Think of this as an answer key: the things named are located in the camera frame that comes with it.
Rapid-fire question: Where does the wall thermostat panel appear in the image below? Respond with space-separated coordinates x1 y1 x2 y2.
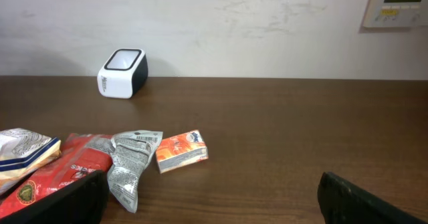
362 0 427 28

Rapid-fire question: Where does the silver foil snack packet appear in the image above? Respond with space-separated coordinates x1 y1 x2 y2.
107 130 163 213

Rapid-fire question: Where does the red snack bag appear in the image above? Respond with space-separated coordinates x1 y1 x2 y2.
1 133 114 218

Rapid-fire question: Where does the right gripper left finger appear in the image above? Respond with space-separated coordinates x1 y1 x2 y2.
1 171 109 224

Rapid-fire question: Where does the white barcode scanner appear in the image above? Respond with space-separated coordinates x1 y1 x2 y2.
97 48 148 99

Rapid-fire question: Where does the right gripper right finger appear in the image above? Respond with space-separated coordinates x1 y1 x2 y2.
317 172 427 224

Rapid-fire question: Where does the small orange carton box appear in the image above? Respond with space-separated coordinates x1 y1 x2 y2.
156 130 209 173

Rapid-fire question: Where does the cream and blue snack bag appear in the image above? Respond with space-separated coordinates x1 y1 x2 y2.
1 128 61 194

